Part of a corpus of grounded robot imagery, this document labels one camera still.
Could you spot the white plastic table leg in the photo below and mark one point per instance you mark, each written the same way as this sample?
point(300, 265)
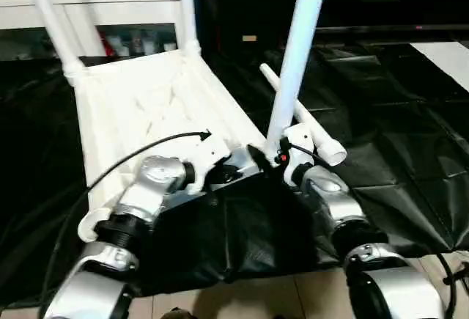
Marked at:
point(322, 139)
point(187, 11)
point(300, 40)
point(47, 14)

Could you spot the white plastic table top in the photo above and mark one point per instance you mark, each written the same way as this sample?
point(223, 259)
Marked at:
point(146, 95)

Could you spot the small tan label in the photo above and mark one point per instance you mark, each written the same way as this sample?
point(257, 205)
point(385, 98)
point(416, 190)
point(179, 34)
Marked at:
point(249, 37)

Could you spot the black mat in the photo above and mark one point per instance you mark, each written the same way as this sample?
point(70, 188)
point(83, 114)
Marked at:
point(403, 132)

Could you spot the long black bar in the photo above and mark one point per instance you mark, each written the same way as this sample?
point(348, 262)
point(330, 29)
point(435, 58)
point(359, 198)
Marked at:
point(384, 28)

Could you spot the white cabinet with glass doors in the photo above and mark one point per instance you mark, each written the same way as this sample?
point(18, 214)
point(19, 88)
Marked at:
point(139, 11)

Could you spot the flat white board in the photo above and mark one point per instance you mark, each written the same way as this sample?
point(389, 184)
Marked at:
point(447, 62)

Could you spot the black stick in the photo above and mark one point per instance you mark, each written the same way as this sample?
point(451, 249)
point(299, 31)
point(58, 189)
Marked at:
point(456, 275)

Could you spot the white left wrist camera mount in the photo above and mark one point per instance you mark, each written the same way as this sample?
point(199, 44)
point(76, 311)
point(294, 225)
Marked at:
point(210, 146)

